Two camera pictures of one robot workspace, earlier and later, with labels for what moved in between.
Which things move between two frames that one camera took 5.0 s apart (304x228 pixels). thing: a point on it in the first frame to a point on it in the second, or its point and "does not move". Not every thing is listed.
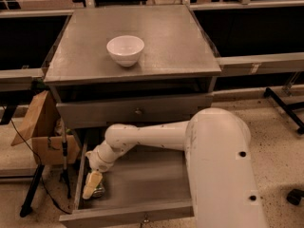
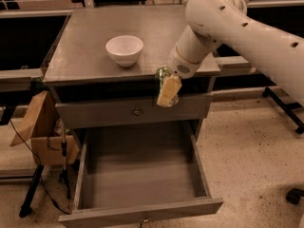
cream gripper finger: x=93 y=180 to x=169 y=88
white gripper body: x=96 y=161 to x=178 y=66
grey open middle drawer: x=143 y=184 does not move
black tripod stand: x=28 y=202 does not move
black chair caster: x=294 y=196 does not move
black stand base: x=288 y=108 does not move
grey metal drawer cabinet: x=173 y=80 does not move
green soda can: x=100 y=190 to x=161 y=74
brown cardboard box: x=43 y=126 does not move
